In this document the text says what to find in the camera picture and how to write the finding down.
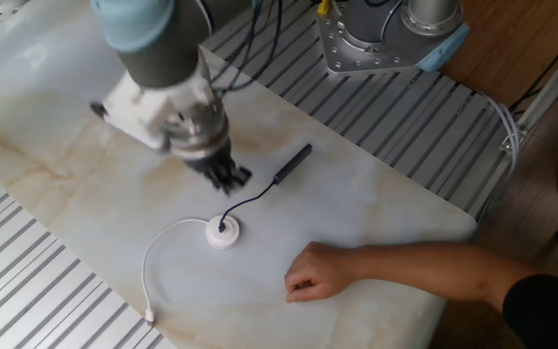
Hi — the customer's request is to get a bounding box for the person's bare hand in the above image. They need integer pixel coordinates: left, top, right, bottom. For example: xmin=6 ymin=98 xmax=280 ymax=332
xmin=283 ymin=240 xmax=360 ymax=304

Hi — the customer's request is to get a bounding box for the black shirt sleeve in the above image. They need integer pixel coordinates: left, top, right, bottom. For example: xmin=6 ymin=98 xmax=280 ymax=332
xmin=501 ymin=273 xmax=558 ymax=349

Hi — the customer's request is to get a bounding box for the white cable bundle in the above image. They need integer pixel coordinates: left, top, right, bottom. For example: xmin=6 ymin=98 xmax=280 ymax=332
xmin=484 ymin=94 xmax=522 ymax=169

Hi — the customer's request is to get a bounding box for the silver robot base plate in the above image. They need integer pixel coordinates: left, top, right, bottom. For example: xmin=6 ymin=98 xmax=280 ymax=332
xmin=316 ymin=7 xmax=420 ymax=77

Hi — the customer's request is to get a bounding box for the aluminium frame bar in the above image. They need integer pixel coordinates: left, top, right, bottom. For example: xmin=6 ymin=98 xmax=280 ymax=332
xmin=499 ymin=31 xmax=558 ymax=154

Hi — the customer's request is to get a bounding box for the black USB hub with cable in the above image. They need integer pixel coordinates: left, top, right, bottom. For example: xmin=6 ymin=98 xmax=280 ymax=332
xmin=217 ymin=143 xmax=314 ymax=234

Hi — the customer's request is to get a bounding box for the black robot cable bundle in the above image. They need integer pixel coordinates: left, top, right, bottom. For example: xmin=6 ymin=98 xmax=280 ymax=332
xmin=208 ymin=0 xmax=285 ymax=98

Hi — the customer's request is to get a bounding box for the marble pattern table board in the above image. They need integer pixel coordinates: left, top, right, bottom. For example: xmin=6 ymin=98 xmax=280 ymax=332
xmin=0 ymin=0 xmax=479 ymax=349

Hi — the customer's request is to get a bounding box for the person's bare forearm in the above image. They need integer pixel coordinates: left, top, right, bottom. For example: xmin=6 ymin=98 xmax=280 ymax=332
xmin=351 ymin=241 xmax=535 ymax=311

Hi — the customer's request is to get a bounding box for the white round docking station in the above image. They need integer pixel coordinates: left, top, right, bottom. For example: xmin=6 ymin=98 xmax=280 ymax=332
xmin=141 ymin=214 xmax=241 ymax=326

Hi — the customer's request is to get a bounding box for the white printed wrist mount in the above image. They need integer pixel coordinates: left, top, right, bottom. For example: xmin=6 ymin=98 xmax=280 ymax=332
xmin=89 ymin=72 xmax=212 ymax=151

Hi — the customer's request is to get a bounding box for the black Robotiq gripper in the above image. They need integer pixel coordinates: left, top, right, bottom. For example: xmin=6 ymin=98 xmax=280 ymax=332
xmin=183 ymin=143 xmax=254 ymax=196

